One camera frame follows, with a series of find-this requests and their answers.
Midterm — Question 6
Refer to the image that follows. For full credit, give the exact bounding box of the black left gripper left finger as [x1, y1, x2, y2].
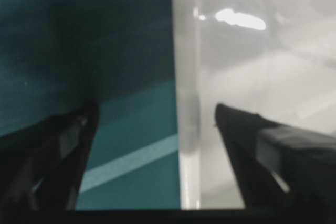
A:
[1, 103, 99, 211]

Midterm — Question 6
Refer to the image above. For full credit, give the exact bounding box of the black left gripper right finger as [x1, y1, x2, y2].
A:
[215, 104, 335, 209]

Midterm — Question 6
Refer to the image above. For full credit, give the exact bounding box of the white plastic case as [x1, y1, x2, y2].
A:
[173, 0, 335, 210]

